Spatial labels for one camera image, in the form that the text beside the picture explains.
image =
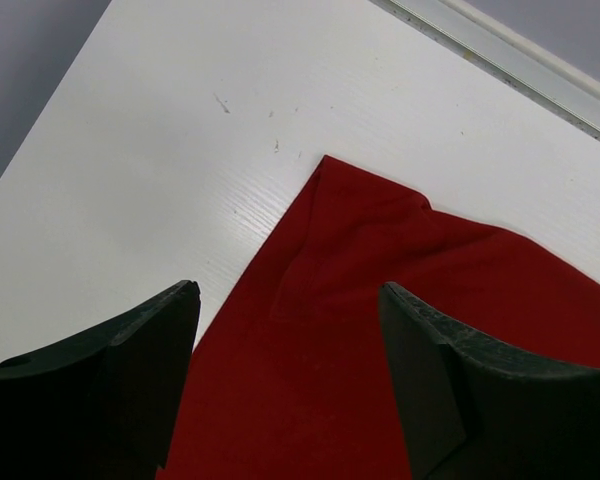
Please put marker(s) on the dark red t shirt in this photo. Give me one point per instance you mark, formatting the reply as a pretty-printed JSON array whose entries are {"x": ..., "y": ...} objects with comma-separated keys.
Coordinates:
[{"x": 290, "y": 381}]

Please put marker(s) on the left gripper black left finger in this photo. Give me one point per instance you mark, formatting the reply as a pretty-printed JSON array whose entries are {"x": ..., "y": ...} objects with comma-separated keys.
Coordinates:
[{"x": 102, "y": 403}]

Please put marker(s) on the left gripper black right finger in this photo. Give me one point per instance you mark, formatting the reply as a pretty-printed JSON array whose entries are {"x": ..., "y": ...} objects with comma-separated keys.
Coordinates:
[{"x": 474, "y": 407}]

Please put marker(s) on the aluminium table edge rail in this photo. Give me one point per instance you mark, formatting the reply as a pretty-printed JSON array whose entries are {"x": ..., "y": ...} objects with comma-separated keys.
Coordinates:
[{"x": 523, "y": 65}]

